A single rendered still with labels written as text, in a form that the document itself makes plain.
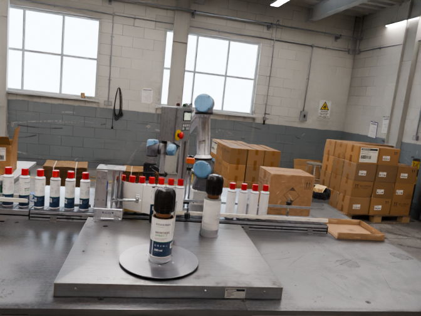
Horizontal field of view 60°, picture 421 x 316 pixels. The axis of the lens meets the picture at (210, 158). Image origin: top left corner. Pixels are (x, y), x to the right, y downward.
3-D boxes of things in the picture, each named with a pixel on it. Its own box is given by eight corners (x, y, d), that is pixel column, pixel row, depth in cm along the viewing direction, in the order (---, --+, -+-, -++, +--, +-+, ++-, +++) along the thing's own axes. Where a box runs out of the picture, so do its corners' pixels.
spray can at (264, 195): (258, 220, 209) (263, 185, 206) (255, 217, 215) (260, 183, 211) (267, 221, 210) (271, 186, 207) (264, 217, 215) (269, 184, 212)
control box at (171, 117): (158, 140, 199) (161, 105, 197) (175, 138, 215) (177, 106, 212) (174, 142, 195) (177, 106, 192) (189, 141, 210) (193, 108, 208)
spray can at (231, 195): (225, 219, 206) (229, 183, 203) (223, 215, 211) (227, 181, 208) (234, 219, 206) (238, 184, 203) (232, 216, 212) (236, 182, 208)
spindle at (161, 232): (148, 263, 138) (154, 190, 134) (148, 253, 147) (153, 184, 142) (171, 264, 139) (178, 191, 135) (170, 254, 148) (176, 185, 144)
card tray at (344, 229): (336, 239, 207) (337, 232, 207) (316, 223, 233) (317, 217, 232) (384, 241, 212) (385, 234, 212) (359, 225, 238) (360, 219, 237)
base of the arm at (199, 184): (193, 190, 244) (195, 175, 243) (190, 185, 259) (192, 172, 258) (215, 192, 247) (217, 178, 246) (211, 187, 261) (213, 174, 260)
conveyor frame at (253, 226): (28, 219, 186) (28, 210, 185) (34, 212, 196) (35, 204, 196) (327, 234, 214) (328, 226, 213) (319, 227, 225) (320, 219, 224)
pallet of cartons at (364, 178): (343, 224, 526) (356, 145, 509) (312, 206, 606) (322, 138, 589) (410, 224, 559) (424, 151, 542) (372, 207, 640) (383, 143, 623)
